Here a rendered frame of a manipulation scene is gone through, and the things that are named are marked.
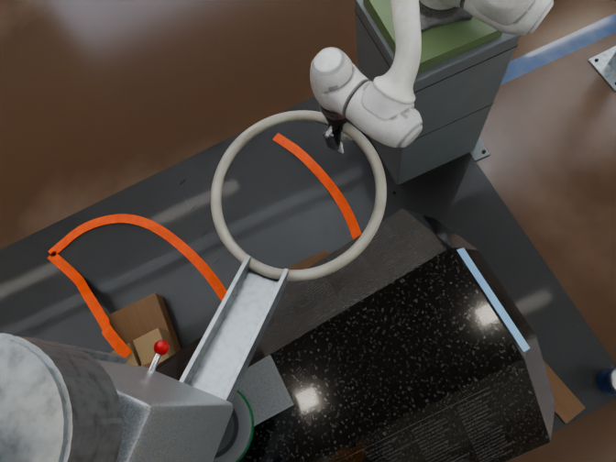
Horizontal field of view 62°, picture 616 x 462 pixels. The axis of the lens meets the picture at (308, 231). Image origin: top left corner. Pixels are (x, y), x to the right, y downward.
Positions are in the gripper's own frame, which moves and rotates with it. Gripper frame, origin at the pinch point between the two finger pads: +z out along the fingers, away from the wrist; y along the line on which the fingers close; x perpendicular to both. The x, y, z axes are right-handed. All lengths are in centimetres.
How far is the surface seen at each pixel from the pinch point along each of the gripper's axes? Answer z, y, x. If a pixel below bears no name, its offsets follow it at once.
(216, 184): -10.7, 33.4, -19.2
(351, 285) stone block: 5.2, 34.7, 25.7
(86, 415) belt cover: -87, 70, 23
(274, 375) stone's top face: -3, 67, 23
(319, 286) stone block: 11.0, 39.7, 17.0
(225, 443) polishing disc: -7, 86, 23
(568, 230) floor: 86, -45, 79
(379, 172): -11.0, 6.7, 17.4
